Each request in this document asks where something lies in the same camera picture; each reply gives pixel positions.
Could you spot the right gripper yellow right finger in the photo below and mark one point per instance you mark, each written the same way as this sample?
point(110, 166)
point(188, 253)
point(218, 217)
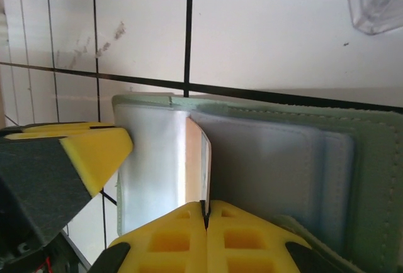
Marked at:
point(252, 244)

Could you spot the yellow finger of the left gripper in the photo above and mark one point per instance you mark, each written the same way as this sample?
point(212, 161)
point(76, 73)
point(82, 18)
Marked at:
point(94, 156)

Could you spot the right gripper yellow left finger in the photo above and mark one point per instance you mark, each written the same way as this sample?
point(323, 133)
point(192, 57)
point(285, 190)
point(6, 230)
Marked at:
point(163, 244)

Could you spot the light green card holder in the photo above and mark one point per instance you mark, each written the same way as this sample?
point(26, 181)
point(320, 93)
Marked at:
point(283, 166)

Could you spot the peach coloured credit card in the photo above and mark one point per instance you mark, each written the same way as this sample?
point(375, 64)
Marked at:
point(193, 159)

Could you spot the clear plastic card box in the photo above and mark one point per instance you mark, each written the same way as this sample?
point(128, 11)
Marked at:
point(374, 5)

